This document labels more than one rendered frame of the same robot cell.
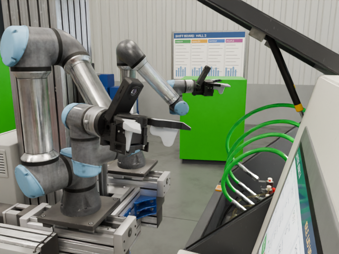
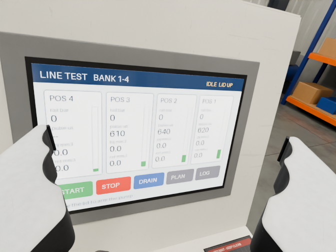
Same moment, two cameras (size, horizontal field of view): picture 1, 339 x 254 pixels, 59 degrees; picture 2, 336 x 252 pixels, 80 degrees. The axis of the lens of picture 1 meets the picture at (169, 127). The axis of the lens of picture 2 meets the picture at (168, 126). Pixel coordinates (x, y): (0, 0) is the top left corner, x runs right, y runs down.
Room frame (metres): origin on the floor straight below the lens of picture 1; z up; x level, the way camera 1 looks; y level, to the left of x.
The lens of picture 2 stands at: (0.66, 0.08, 1.52)
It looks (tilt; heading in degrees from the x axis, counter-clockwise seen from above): 30 degrees down; 224
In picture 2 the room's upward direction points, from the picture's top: 12 degrees clockwise
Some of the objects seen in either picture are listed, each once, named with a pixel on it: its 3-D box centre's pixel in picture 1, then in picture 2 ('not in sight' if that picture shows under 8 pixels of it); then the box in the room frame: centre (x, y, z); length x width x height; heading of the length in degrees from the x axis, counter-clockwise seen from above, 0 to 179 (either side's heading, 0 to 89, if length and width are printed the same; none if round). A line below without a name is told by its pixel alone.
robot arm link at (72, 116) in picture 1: (83, 119); not in sight; (0.78, 0.23, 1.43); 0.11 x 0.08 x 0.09; 49
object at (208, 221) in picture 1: (209, 226); not in sight; (1.20, -0.17, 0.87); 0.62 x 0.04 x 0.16; 160
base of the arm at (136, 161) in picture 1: (131, 155); not in sight; (1.53, 0.20, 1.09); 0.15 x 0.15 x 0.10
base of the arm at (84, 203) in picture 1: (80, 194); not in sight; (1.05, 0.34, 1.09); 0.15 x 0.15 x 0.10
